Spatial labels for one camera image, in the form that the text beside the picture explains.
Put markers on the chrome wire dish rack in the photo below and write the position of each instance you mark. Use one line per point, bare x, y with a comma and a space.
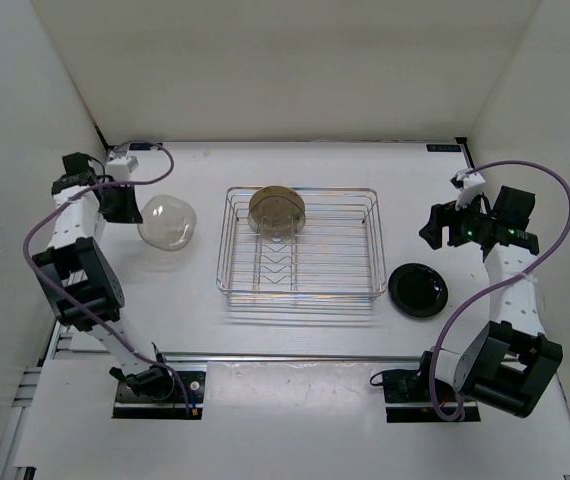
339, 254

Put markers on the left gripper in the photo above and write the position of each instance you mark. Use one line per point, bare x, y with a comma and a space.
131, 213

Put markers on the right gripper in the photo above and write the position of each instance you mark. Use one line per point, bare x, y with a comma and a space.
442, 216

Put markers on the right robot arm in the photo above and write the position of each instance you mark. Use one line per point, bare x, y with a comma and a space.
510, 362

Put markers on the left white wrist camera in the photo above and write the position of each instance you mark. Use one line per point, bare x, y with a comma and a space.
121, 168

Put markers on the beige printed plate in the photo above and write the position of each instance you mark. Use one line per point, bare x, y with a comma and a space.
276, 198

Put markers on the black round plate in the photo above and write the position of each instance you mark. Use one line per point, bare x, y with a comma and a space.
418, 291

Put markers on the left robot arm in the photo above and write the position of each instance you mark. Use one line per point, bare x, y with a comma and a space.
81, 287

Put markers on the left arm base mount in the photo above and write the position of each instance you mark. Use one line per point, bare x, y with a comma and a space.
157, 395

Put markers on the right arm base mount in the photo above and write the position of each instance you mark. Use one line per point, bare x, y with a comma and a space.
407, 398

